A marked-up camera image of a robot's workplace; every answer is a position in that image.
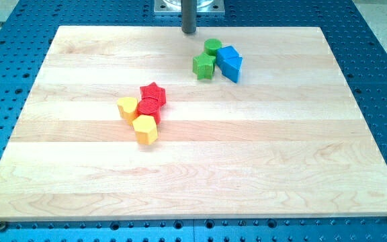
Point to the blue triangle block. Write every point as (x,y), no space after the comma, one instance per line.
(231,68)

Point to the yellow hexagon block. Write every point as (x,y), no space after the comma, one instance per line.
(145,129)

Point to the yellow heart block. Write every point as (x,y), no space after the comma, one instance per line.
(128,108)

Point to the blue cube block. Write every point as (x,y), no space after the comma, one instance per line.
(225,53)

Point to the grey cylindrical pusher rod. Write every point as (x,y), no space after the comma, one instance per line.
(188,16)

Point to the green circle block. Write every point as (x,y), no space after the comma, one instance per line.
(211,46)

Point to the green star block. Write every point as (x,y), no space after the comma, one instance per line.
(204,65)

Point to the red circle block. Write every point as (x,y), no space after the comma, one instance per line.
(150,107)

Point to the red star block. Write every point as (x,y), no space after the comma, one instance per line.
(154,91)

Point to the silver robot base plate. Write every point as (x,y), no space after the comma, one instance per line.
(173,7)

